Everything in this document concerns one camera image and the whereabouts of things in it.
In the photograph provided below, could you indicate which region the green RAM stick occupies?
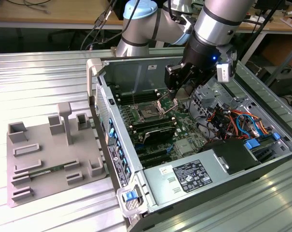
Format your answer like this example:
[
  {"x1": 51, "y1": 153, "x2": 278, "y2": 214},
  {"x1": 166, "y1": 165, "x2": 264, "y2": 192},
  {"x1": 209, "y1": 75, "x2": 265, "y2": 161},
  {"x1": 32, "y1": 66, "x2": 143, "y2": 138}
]
[{"x1": 27, "y1": 164, "x2": 67, "y2": 178}]

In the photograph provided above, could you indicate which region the blue case handle latch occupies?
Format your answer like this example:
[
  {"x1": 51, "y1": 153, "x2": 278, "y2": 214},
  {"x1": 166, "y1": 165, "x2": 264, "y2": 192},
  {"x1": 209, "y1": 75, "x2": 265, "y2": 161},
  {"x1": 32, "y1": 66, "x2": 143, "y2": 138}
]
[{"x1": 125, "y1": 190, "x2": 138, "y2": 202}]

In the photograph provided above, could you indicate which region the black expansion slot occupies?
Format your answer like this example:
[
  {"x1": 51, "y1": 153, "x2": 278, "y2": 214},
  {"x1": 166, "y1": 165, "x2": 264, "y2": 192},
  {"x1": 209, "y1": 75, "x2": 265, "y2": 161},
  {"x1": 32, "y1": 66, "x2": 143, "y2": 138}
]
[
  {"x1": 139, "y1": 154, "x2": 172, "y2": 168},
  {"x1": 137, "y1": 147, "x2": 169, "y2": 160}
]

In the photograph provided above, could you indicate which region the black fan shroud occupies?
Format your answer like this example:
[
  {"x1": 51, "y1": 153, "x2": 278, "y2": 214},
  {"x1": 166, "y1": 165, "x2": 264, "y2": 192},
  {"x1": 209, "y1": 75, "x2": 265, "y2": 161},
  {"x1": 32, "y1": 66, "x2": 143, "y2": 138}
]
[{"x1": 198, "y1": 139, "x2": 261, "y2": 176}]

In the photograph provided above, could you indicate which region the white small parts tray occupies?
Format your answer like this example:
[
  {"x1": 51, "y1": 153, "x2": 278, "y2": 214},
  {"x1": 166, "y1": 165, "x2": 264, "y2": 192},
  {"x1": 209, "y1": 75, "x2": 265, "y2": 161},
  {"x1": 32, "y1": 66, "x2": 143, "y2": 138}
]
[{"x1": 242, "y1": 14, "x2": 259, "y2": 25}]

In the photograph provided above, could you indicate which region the black computer tower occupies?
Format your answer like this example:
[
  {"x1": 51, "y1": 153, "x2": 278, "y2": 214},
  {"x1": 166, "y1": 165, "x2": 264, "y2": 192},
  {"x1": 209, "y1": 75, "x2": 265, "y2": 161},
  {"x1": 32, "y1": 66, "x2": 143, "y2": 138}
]
[{"x1": 268, "y1": 72, "x2": 292, "y2": 97}]

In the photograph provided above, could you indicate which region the blue flat wire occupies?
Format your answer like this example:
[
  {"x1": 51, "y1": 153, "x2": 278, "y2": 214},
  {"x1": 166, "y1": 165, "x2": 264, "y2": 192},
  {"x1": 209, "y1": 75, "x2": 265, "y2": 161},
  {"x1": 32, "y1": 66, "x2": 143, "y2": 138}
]
[{"x1": 236, "y1": 113, "x2": 260, "y2": 139}]

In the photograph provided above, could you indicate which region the grey plastic parts rack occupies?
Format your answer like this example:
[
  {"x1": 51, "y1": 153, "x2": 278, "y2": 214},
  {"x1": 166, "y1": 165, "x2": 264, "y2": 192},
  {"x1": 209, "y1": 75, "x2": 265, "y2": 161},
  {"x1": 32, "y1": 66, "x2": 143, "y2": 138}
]
[{"x1": 6, "y1": 101, "x2": 108, "y2": 210}]

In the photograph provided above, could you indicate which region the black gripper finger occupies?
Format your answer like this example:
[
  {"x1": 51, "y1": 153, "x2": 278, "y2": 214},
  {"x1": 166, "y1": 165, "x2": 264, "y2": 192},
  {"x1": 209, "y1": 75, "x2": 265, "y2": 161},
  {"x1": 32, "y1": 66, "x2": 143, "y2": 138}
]
[
  {"x1": 192, "y1": 68, "x2": 214, "y2": 87},
  {"x1": 164, "y1": 63, "x2": 193, "y2": 100}
]

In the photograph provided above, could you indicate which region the blue plastic drive latch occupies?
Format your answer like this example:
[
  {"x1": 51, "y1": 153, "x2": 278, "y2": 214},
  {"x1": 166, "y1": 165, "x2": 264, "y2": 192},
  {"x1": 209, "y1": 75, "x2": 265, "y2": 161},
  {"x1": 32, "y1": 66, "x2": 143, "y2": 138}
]
[{"x1": 244, "y1": 139, "x2": 261, "y2": 151}]

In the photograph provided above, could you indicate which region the wooden desk white frame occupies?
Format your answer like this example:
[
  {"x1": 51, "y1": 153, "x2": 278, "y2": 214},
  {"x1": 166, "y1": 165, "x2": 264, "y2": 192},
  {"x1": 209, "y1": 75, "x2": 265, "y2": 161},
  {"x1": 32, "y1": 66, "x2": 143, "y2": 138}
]
[{"x1": 0, "y1": 0, "x2": 292, "y2": 34}]

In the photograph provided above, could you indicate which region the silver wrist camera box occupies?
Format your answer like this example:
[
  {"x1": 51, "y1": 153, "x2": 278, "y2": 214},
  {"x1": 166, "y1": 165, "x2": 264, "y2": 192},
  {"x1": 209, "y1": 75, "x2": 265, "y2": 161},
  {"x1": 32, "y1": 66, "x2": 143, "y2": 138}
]
[{"x1": 216, "y1": 47, "x2": 239, "y2": 84}]

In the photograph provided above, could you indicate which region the black RAM slot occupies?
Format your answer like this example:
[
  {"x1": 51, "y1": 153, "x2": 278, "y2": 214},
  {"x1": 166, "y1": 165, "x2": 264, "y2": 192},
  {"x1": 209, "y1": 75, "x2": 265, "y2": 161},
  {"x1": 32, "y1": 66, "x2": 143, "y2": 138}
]
[
  {"x1": 132, "y1": 120, "x2": 176, "y2": 133},
  {"x1": 115, "y1": 89, "x2": 158, "y2": 99},
  {"x1": 129, "y1": 116, "x2": 173, "y2": 127},
  {"x1": 118, "y1": 94, "x2": 159, "y2": 105}
]

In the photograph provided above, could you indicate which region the silver chipset heatsink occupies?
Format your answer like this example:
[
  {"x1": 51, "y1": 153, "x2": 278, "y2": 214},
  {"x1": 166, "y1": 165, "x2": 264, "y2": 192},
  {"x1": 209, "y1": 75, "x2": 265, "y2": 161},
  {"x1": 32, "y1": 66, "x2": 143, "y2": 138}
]
[{"x1": 176, "y1": 140, "x2": 195, "y2": 155}]

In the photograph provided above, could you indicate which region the silver power supply unit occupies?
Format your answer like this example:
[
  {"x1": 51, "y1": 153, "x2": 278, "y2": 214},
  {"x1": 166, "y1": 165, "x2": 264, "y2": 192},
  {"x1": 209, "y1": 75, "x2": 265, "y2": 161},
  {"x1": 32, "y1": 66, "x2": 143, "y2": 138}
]
[{"x1": 142, "y1": 148, "x2": 233, "y2": 206}]

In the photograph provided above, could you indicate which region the metal socket cover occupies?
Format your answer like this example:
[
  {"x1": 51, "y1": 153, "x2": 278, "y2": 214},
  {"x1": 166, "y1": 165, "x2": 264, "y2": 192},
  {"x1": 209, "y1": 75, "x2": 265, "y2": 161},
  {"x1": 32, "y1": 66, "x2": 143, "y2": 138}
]
[{"x1": 156, "y1": 94, "x2": 179, "y2": 115}]

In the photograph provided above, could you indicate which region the CPU socket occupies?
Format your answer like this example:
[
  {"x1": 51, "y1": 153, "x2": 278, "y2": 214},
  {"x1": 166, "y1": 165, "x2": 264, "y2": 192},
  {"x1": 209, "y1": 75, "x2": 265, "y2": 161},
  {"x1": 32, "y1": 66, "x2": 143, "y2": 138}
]
[{"x1": 136, "y1": 103, "x2": 159, "y2": 122}]

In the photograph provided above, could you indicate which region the open black PC case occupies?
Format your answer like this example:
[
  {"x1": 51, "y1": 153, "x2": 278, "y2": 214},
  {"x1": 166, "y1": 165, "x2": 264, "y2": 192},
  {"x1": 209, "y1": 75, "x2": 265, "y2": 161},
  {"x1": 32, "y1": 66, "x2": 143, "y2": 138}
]
[{"x1": 86, "y1": 52, "x2": 292, "y2": 232}]

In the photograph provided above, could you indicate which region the green motherboard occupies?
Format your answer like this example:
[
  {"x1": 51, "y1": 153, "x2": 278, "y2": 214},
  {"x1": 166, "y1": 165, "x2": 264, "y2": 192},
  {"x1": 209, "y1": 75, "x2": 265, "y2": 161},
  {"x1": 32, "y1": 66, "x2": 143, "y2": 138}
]
[{"x1": 113, "y1": 88, "x2": 204, "y2": 169}]

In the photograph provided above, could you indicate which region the silver metal drive cage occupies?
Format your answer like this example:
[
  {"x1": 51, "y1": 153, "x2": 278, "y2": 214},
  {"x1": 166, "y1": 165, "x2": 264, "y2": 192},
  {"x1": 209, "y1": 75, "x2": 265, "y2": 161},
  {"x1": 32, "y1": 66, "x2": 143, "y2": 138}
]
[{"x1": 188, "y1": 79, "x2": 233, "y2": 121}]

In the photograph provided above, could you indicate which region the orange red wire bundle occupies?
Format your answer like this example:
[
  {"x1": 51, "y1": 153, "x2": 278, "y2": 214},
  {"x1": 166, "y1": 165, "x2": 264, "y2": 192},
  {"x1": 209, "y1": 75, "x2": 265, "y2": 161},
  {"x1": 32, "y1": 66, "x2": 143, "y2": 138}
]
[{"x1": 207, "y1": 108, "x2": 274, "y2": 141}]

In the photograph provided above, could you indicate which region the black expansion card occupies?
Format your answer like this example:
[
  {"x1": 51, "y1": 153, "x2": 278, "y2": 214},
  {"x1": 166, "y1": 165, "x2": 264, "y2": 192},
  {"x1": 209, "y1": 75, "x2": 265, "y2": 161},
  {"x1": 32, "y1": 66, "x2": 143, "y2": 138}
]
[{"x1": 142, "y1": 127, "x2": 175, "y2": 147}]

